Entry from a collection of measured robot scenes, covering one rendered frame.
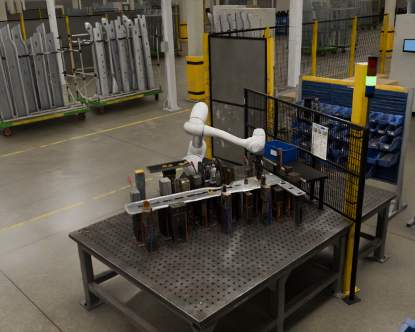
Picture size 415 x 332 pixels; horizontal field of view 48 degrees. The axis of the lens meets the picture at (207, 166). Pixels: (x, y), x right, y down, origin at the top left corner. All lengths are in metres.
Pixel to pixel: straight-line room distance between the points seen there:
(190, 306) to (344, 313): 1.61
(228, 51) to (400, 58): 4.85
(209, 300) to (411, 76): 8.14
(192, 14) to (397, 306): 8.75
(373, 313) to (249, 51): 3.62
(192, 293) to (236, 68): 3.99
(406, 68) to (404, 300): 6.75
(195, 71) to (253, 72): 5.42
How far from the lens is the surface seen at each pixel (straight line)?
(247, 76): 6.39
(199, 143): 4.40
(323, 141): 4.11
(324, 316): 4.15
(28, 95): 10.52
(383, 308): 4.35
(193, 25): 11.56
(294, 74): 8.40
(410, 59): 10.45
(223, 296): 3.12
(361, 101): 3.76
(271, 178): 4.09
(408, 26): 10.43
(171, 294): 3.16
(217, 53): 6.75
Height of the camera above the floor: 2.53
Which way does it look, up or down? 20 degrees down
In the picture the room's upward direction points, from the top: 2 degrees counter-clockwise
